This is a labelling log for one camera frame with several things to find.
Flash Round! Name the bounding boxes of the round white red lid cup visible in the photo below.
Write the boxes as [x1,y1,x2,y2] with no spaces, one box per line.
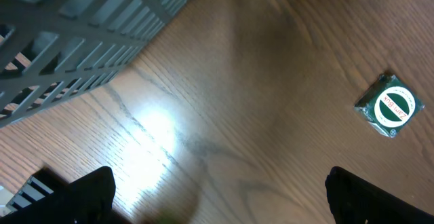
[354,71,425,138]

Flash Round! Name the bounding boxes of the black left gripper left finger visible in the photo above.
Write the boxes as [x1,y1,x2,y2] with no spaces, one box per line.
[1,166,116,224]

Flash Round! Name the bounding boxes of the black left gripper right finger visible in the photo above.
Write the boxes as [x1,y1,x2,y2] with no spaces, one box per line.
[325,166,433,224]

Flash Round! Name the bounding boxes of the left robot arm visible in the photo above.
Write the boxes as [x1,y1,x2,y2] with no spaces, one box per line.
[1,166,433,223]

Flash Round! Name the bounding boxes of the grey plastic mesh basket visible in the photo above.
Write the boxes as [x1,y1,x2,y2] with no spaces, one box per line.
[1,0,189,126]

